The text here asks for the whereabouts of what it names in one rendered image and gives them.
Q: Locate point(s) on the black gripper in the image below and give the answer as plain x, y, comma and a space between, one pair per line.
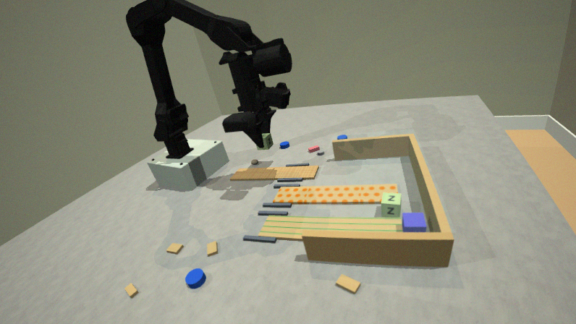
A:
254, 122

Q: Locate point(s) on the pink rectangular block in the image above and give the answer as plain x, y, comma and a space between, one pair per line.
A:
314, 148

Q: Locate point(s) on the tan cube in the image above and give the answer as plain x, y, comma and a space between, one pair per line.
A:
131, 290

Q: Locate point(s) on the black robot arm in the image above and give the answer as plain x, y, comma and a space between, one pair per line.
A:
146, 24

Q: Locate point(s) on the light green cube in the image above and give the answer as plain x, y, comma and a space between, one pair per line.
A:
267, 141

